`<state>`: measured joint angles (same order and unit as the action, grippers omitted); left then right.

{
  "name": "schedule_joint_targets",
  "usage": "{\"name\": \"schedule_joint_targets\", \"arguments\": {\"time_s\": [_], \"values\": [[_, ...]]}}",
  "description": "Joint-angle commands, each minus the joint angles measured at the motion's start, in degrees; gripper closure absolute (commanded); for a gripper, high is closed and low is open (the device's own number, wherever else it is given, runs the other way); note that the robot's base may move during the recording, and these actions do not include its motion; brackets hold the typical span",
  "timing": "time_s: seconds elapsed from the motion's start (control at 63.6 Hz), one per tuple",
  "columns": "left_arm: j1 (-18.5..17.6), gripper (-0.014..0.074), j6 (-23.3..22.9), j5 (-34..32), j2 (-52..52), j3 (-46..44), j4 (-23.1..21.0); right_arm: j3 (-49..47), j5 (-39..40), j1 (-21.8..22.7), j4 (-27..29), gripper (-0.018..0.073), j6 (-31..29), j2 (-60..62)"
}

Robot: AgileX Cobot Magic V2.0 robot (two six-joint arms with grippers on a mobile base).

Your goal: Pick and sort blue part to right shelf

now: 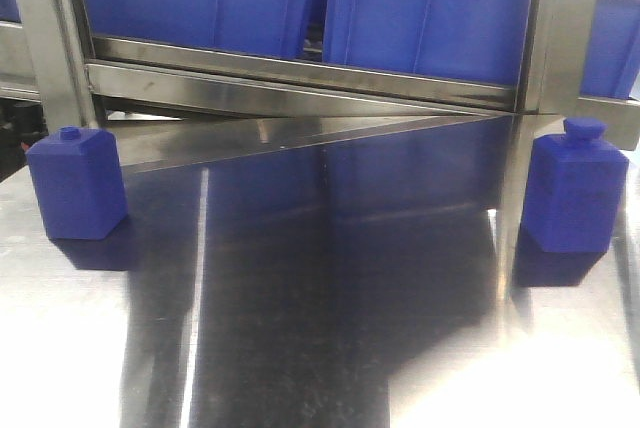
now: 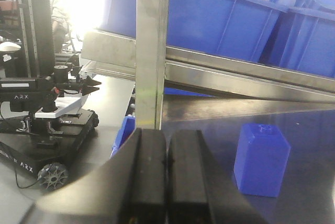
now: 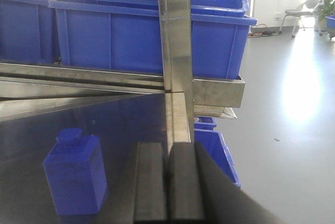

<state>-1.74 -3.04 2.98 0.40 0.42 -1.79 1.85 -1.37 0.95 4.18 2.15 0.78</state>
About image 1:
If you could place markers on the blue bottle part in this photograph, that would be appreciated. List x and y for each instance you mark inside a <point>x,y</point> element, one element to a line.
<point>77,178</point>
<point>574,187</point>

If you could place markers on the blue bin centre right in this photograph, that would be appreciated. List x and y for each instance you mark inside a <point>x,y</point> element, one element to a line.
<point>468,40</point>

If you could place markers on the blue bin far right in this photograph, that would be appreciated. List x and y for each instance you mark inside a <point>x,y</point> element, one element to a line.
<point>612,61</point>

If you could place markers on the stainless steel shelf rack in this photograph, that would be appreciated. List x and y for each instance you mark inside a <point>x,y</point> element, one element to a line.
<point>51,57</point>

